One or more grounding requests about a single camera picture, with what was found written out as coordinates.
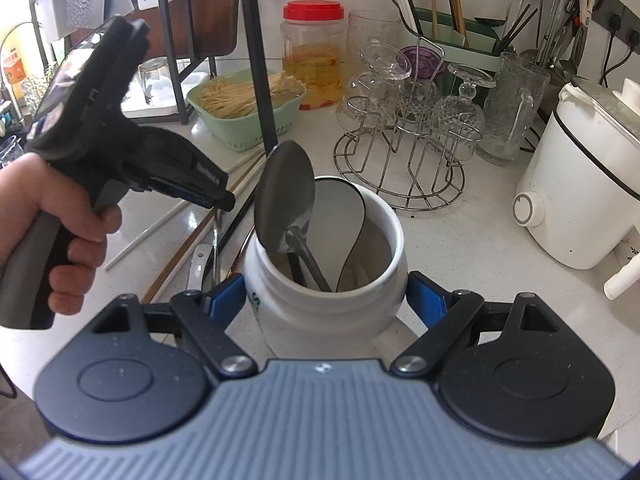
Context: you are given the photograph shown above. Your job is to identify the white-handled utensil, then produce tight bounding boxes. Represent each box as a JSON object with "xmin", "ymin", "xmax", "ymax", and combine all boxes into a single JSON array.
[{"xmin": 187, "ymin": 244, "xmax": 213, "ymax": 291}]

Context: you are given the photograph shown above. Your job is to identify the person's left hand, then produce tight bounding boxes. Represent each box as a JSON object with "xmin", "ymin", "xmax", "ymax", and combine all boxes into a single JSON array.
[{"xmin": 0, "ymin": 152, "xmax": 123, "ymax": 317}]

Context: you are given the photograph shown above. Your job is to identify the crystal goblet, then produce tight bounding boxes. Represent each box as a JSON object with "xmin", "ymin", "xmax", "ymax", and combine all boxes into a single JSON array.
[
  {"xmin": 397, "ymin": 75, "xmax": 441, "ymax": 131},
  {"xmin": 430, "ymin": 62, "xmax": 497, "ymax": 161},
  {"xmin": 336, "ymin": 44, "xmax": 413, "ymax": 133}
]

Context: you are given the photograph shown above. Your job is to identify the dried noodles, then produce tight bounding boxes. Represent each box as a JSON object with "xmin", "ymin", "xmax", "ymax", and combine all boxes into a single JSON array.
[{"xmin": 197, "ymin": 72, "xmax": 303, "ymax": 120}]

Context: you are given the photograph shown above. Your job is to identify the white ceramic mug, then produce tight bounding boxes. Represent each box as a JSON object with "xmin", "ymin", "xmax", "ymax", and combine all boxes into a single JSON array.
[{"xmin": 243, "ymin": 176, "xmax": 408, "ymax": 356}]

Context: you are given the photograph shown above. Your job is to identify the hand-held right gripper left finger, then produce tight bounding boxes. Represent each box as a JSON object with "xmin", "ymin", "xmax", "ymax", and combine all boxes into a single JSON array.
[{"xmin": 92, "ymin": 274, "xmax": 258, "ymax": 378}]

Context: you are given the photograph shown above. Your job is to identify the green utensil drainer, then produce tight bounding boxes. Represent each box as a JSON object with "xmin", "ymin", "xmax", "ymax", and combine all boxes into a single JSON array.
[{"xmin": 400, "ymin": 7, "xmax": 518, "ymax": 73}]

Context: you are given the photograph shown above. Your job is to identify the drinking glass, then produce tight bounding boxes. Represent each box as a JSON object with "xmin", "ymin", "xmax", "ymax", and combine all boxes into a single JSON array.
[{"xmin": 138, "ymin": 57, "xmax": 174, "ymax": 107}]

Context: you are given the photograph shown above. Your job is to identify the white drip tray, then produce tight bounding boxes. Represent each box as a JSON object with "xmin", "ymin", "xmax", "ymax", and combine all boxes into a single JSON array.
[{"xmin": 120, "ymin": 71, "xmax": 211, "ymax": 116}]

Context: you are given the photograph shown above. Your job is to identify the black power cable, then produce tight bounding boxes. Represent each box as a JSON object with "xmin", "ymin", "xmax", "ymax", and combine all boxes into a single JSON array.
[{"xmin": 599, "ymin": 25, "xmax": 620, "ymax": 90}]

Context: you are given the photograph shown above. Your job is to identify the red-lid plastic jar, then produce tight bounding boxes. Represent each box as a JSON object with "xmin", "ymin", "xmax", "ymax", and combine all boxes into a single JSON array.
[{"xmin": 281, "ymin": 1, "xmax": 347, "ymax": 111}]

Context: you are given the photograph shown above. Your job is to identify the wooden cutting board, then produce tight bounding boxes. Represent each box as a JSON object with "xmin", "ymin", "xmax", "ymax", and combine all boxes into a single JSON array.
[{"xmin": 132, "ymin": 0, "xmax": 241, "ymax": 58}]

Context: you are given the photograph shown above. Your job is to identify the white electric cooker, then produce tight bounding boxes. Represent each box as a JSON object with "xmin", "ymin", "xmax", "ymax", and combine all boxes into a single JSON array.
[{"xmin": 512, "ymin": 76, "xmax": 640, "ymax": 301}]

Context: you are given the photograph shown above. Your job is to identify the wire cup rack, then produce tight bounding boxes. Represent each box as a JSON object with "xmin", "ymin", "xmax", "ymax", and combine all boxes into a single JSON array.
[{"xmin": 334, "ymin": 35, "xmax": 466, "ymax": 211}]

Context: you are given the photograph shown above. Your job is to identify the tall textured glass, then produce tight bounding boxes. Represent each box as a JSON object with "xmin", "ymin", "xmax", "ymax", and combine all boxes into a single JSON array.
[{"xmin": 20, "ymin": 74, "xmax": 51, "ymax": 117}]

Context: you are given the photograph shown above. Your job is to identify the green plastic basket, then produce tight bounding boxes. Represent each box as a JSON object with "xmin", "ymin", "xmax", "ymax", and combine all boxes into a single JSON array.
[{"xmin": 186, "ymin": 71, "xmax": 307, "ymax": 152}]

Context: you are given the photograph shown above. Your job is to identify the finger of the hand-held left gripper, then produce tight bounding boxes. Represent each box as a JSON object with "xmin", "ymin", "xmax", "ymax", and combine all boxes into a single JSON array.
[{"xmin": 131, "ymin": 175, "xmax": 237, "ymax": 212}]

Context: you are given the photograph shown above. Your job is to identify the black power strip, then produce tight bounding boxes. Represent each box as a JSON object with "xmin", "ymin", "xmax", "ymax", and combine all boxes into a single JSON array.
[{"xmin": 597, "ymin": 0, "xmax": 640, "ymax": 56}]

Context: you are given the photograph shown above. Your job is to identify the white black-rimmed spoon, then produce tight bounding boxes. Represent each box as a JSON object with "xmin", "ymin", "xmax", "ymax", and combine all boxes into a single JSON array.
[{"xmin": 306, "ymin": 177, "xmax": 368, "ymax": 293}]

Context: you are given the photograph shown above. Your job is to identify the black dish rack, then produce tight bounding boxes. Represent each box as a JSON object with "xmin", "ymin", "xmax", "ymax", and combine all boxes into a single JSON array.
[{"xmin": 27, "ymin": 0, "xmax": 218, "ymax": 126}]

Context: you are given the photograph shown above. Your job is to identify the steel spoon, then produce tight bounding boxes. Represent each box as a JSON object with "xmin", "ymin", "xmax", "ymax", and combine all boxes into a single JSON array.
[{"xmin": 254, "ymin": 140, "xmax": 333, "ymax": 293}]

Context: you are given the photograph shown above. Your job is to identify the textured glass mug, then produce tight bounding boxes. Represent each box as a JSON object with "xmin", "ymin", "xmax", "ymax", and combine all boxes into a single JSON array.
[
  {"xmin": 475, "ymin": 52, "xmax": 551, "ymax": 167},
  {"xmin": 346, "ymin": 10, "xmax": 405, "ymax": 91}
]

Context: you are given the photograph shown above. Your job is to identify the yellow detergent bottle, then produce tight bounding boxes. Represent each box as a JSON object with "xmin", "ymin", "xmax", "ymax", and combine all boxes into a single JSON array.
[{"xmin": 0, "ymin": 25, "xmax": 28, "ymax": 103}]

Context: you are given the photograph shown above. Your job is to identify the brown wooden chopstick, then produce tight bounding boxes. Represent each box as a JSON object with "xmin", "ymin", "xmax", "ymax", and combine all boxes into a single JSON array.
[
  {"xmin": 450, "ymin": 0, "xmax": 470, "ymax": 47},
  {"xmin": 444, "ymin": 0, "xmax": 463, "ymax": 46}
]

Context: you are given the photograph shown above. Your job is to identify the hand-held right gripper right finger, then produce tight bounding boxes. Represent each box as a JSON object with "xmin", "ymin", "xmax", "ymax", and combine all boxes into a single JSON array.
[{"xmin": 390, "ymin": 271, "xmax": 561, "ymax": 378}]

